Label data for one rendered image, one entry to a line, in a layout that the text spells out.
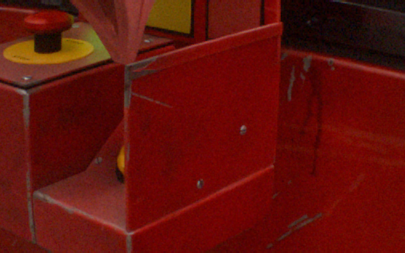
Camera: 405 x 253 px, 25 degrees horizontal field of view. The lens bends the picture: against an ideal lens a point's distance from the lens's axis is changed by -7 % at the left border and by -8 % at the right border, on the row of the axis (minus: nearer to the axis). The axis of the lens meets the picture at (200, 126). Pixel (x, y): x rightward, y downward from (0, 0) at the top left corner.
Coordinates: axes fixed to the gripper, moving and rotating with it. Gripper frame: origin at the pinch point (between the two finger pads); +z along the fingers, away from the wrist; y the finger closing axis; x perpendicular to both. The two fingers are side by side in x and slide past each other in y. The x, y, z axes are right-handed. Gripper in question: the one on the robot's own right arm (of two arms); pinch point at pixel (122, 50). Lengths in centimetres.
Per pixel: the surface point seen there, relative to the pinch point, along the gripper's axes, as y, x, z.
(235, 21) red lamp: 10.3, -1.2, 2.2
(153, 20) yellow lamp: 10.0, 6.4, 3.4
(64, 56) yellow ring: 1.3, 7.4, 2.4
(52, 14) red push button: 2.5, 9.5, -0.3
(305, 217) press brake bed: 14.6, -2.8, 21.9
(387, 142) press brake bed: 17.4, -9.8, 14.2
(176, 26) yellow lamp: 10.0, 4.2, 3.5
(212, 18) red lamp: 10.2, 0.8, 2.3
